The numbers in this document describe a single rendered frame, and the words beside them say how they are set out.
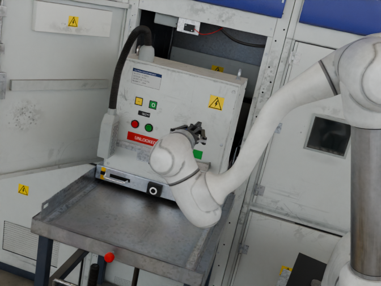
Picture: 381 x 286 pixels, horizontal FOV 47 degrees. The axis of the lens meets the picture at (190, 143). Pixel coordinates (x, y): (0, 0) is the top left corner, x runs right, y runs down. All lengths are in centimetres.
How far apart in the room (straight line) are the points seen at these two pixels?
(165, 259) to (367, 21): 117
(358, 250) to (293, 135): 88
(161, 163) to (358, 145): 50
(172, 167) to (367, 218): 50
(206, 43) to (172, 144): 159
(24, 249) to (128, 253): 122
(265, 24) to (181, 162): 88
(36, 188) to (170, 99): 101
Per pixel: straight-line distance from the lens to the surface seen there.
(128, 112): 177
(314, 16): 185
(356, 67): 94
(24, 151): 192
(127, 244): 151
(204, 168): 169
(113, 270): 243
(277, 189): 199
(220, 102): 166
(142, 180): 182
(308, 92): 114
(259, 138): 117
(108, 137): 171
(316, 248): 210
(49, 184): 236
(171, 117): 172
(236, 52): 269
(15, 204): 252
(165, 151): 116
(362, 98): 93
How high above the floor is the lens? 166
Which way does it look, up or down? 18 degrees down
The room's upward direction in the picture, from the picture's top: 12 degrees clockwise
